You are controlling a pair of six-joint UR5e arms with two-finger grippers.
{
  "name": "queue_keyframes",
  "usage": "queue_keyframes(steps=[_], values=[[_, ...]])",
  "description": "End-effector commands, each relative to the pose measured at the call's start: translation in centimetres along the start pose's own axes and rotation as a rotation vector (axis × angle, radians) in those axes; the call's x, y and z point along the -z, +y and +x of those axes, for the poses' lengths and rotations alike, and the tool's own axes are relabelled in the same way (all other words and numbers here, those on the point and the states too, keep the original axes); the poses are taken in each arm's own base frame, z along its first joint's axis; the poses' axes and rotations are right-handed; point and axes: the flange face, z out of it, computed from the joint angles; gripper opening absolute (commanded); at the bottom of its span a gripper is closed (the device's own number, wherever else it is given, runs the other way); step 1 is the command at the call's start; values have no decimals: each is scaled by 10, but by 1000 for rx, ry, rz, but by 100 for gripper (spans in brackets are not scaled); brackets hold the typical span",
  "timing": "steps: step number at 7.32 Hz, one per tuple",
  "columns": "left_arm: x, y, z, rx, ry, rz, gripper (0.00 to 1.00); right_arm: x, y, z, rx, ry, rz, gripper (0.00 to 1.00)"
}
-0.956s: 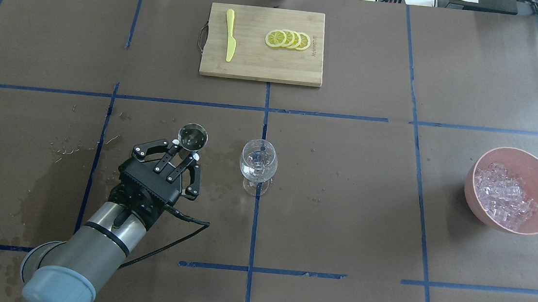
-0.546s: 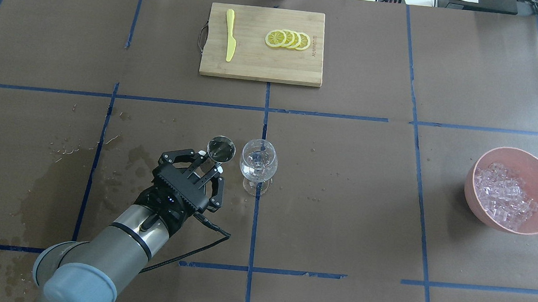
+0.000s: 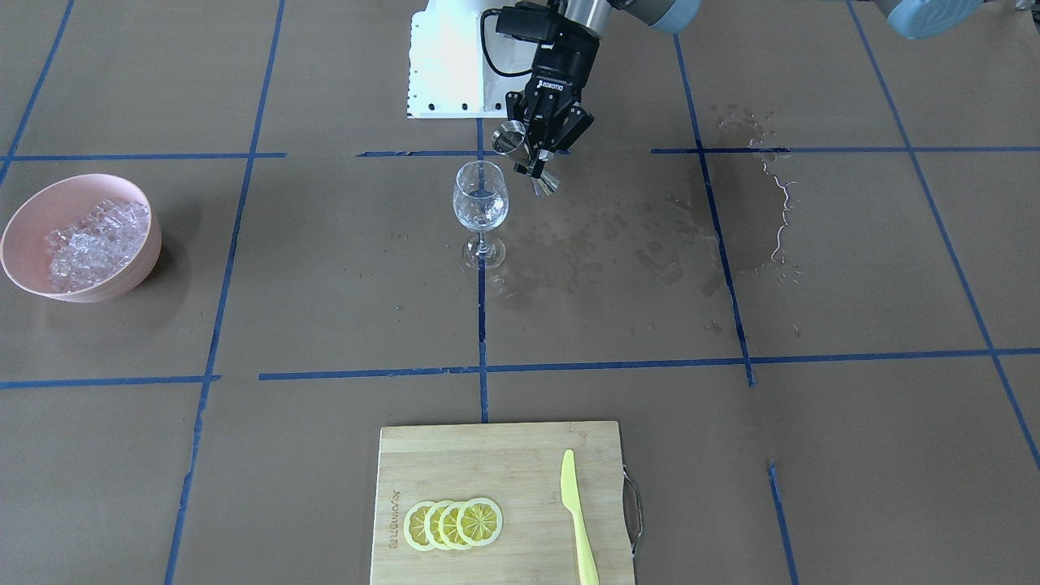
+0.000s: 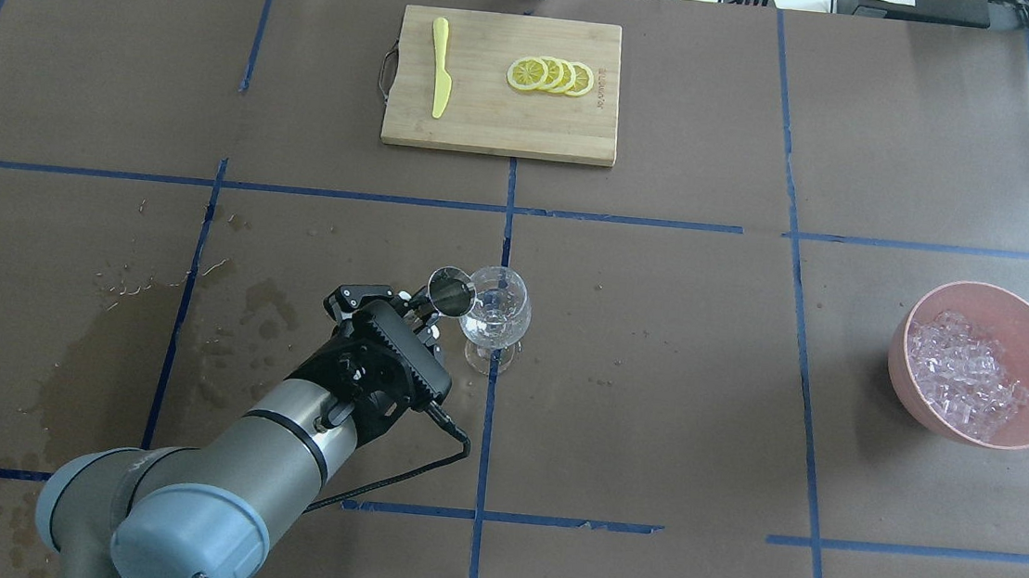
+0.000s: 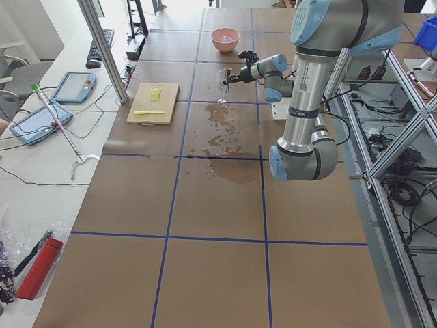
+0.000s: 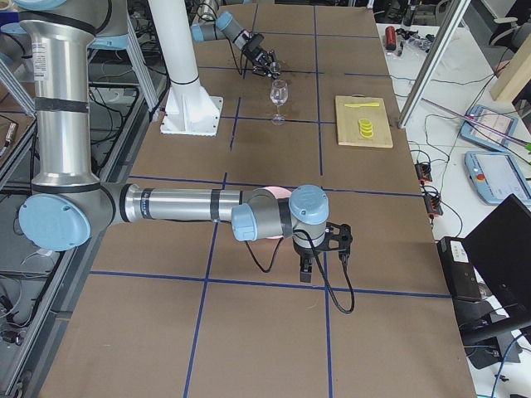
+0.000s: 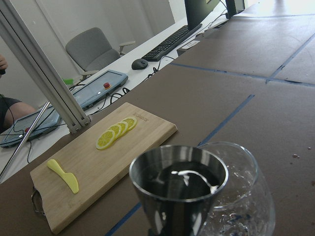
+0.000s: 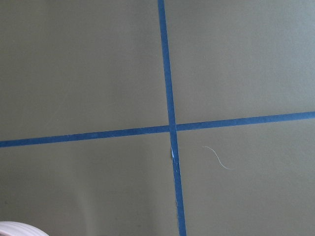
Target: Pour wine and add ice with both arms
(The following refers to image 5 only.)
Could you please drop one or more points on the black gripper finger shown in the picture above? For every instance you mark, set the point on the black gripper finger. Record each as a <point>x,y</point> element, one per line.
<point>234,77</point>
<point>227,82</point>

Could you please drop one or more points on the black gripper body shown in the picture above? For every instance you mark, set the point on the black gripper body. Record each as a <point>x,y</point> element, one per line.
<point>243,74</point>

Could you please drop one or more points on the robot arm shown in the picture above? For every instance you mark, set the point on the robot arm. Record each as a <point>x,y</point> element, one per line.
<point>320,30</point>

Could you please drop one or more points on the clear wine glass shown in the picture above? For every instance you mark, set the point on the clear wine glass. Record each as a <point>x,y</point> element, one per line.
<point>222,101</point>

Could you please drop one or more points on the clear ice cubes pile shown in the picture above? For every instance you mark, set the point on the clear ice cubes pile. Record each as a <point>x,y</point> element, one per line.
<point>225,39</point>

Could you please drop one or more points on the pink bowl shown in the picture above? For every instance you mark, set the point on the pink bowl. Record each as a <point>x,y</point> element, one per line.
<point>224,48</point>

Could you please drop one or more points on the wooden cutting board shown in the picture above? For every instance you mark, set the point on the wooden cutting board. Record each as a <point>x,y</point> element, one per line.
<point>166,102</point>

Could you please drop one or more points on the yellow plastic knife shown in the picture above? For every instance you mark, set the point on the yellow plastic knife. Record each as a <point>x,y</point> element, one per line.
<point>152,112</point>

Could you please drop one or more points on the black computer mouse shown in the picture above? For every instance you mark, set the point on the black computer mouse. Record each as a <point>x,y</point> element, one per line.
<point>93,64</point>

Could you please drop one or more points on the far teach pendant tablet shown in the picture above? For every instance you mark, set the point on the far teach pendant tablet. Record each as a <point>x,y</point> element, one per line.
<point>74,88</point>

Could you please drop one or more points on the teach pendant tablet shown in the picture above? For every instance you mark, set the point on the teach pendant tablet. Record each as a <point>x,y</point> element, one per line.
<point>74,88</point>
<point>40,124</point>

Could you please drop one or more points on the metal rod green tip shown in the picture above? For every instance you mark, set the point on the metal rod green tip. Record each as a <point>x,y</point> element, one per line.
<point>81,157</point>

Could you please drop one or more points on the blue plastic bin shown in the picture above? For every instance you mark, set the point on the blue plastic bin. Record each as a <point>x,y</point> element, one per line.
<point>426,37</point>

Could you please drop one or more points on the near teach pendant tablet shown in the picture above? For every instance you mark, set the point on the near teach pendant tablet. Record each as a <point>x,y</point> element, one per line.
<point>40,124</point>

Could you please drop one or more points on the grey office chair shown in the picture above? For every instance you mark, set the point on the grey office chair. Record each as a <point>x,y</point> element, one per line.
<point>16,79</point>

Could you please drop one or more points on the clear plastic bag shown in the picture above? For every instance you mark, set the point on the clear plastic bag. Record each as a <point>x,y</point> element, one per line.
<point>20,247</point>

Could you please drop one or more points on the red cylinder bottle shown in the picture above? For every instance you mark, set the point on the red cylinder bottle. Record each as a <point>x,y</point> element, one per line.
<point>39,269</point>

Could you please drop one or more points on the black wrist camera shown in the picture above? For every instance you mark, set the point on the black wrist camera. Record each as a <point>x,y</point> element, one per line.
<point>249,56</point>

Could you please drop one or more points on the aluminium frame post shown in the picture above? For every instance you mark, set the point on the aluminium frame post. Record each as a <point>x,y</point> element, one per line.
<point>91,18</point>

